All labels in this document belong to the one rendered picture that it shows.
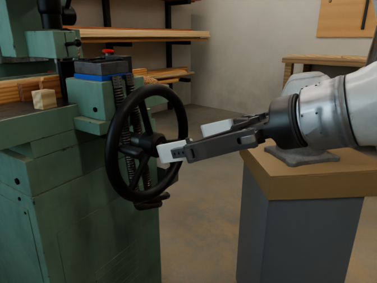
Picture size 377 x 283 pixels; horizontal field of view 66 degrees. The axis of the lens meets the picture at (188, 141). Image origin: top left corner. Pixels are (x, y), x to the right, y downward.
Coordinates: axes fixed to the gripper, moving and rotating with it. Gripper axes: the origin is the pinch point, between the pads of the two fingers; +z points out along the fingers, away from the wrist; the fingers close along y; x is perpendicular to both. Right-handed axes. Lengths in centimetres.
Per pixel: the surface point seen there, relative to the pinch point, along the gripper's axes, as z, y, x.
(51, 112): 31.8, 4.5, -13.2
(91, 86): 24.3, -2.7, -16.3
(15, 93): 45, 4, -21
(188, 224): 81, -81, 64
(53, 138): 33.9, 4.9, -7.5
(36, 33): 44, -6, -36
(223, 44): 161, -352, -67
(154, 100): 33.0, -31.5, -10.1
